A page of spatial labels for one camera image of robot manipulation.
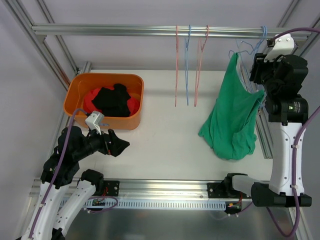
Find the black tank top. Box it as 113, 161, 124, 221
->
91, 83, 131, 117

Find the red tank top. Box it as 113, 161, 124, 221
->
83, 86, 140, 117

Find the pink hanger with black top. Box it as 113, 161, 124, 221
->
194, 25, 210, 107

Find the blue wire hanger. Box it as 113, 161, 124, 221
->
184, 25, 191, 106

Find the pink wire hanger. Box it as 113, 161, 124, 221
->
174, 25, 179, 107

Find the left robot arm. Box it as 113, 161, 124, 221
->
20, 126, 130, 240

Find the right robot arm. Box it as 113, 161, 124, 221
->
223, 53, 312, 208

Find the blue hanger with green top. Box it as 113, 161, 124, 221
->
228, 25, 268, 94

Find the green tank top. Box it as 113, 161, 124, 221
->
198, 53, 265, 161

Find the orange plastic bin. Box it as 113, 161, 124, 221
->
63, 72, 144, 130

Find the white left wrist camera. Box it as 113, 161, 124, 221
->
85, 111, 105, 135

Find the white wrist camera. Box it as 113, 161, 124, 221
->
263, 33, 295, 63
85, 111, 105, 135

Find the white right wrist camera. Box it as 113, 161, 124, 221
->
263, 33, 295, 63

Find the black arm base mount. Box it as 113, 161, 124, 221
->
102, 180, 120, 197

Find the white slotted cable duct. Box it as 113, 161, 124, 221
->
83, 198, 226, 211

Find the aluminium hanging rail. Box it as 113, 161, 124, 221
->
31, 23, 312, 40

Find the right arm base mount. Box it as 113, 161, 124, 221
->
206, 182, 251, 199

